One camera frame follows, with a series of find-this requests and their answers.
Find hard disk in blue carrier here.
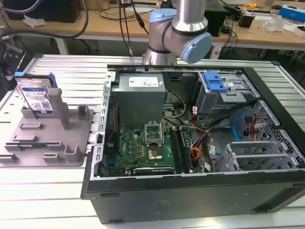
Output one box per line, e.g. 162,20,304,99
14,72,57,114

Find socket cover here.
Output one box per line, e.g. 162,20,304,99
144,123,163,146

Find grey power supply unit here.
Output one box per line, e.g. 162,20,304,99
111,73,166,125

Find green motherboard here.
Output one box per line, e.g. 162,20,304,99
103,124,205,174

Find CPU socket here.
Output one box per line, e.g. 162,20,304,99
147,147,164,162

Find RAM slot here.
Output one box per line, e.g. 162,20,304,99
169,128,193,174

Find black graphics card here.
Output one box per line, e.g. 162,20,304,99
132,167,176,175

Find blue drive bay latch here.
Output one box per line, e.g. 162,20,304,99
203,72,228,94

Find silver drive cage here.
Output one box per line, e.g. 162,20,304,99
196,71,260,115

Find black open PC case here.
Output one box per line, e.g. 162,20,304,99
80,60,305,225

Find wooden desk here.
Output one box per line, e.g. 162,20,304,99
0,0,305,51

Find grey parts rack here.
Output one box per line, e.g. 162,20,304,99
0,87,94,168

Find green RAM stick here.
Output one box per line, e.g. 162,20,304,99
19,142,50,147

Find black box on desk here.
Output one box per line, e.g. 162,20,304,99
238,10,254,28

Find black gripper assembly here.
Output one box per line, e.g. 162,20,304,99
0,35,26,96

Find clear plastic bag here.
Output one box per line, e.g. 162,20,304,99
263,14,290,32

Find blue cardboard box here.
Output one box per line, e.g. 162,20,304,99
278,4,305,24

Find yellow black power wires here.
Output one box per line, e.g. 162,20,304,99
162,89,187,120

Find orange wire bundle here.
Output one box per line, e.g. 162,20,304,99
190,147,206,165

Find blue SATA wire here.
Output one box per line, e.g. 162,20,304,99
232,115,252,144

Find black hanging cable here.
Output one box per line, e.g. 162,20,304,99
119,0,150,58

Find red SATA wire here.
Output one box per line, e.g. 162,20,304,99
247,114,261,141

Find silver expansion bracket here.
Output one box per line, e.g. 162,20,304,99
226,141,277,153

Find grey corrugated hose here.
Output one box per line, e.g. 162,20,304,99
0,0,89,39

